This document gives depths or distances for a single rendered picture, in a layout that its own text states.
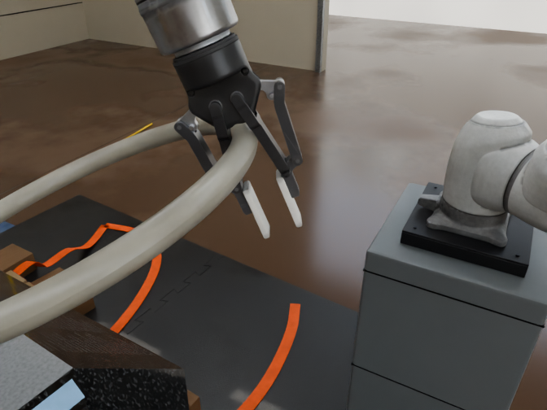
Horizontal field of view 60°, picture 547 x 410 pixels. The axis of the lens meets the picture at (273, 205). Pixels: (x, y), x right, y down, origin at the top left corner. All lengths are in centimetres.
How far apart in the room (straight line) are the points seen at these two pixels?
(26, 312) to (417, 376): 111
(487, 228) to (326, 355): 97
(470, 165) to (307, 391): 106
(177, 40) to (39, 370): 64
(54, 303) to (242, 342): 163
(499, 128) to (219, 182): 78
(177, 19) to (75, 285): 26
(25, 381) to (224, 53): 65
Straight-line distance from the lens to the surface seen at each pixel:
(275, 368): 189
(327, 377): 188
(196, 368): 192
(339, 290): 225
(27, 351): 98
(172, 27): 49
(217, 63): 49
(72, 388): 92
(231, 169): 45
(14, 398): 92
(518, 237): 125
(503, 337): 121
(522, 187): 108
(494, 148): 111
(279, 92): 52
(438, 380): 135
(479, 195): 114
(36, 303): 40
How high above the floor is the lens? 148
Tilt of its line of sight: 31 degrees down
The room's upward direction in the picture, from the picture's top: straight up
